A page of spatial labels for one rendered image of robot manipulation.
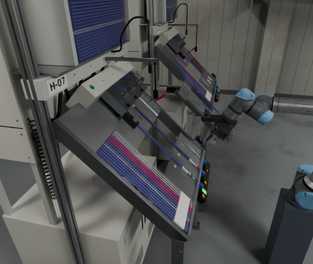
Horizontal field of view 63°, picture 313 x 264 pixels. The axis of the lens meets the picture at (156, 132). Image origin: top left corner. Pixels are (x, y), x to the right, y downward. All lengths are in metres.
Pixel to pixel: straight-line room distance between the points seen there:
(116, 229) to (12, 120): 0.68
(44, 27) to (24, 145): 0.46
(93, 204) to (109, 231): 0.21
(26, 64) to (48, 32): 0.16
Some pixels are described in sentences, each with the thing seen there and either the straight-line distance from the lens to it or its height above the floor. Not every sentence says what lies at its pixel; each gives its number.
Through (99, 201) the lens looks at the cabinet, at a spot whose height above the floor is 0.62.
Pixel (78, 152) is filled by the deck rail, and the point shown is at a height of 1.09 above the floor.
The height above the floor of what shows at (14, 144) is 1.09.
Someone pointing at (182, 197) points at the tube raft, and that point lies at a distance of 1.23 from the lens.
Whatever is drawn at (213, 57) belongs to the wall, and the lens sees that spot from 4.58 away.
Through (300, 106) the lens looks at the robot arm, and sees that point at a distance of 1.38.
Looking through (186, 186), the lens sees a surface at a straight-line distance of 1.32.
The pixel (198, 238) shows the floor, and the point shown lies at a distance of 2.08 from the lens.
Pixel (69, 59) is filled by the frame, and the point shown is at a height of 1.41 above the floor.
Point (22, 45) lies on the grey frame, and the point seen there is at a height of 1.49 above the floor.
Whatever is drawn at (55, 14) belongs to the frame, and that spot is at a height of 1.56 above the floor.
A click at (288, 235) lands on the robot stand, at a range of 1.79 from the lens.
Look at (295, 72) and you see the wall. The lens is 4.70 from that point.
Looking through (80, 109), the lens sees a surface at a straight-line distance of 1.12.
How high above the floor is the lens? 1.62
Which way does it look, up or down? 29 degrees down
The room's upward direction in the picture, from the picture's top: 2 degrees counter-clockwise
